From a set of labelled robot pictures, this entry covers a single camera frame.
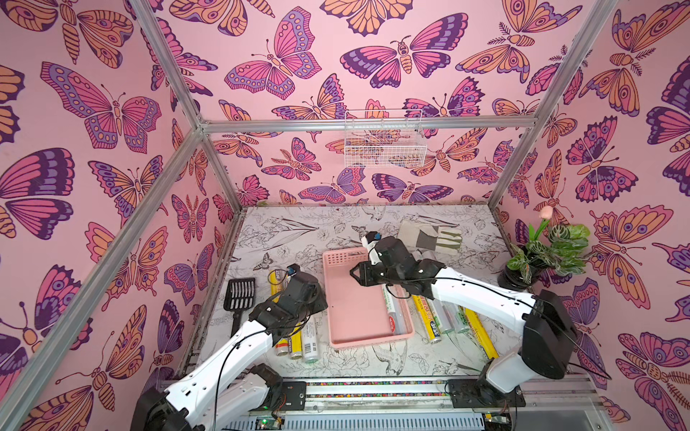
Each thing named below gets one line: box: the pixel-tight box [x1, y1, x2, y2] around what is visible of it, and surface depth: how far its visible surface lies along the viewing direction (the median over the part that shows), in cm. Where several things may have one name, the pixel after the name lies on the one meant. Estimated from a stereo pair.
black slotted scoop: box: [223, 277, 257, 338], surface depth 96 cm
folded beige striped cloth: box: [397, 219, 463, 262], surface depth 111 cm
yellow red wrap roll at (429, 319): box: [412, 294, 443, 345], surface depth 86 cm
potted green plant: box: [497, 219, 591, 293], surface depth 77 cm
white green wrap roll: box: [301, 314, 320, 364], surface depth 81 cm
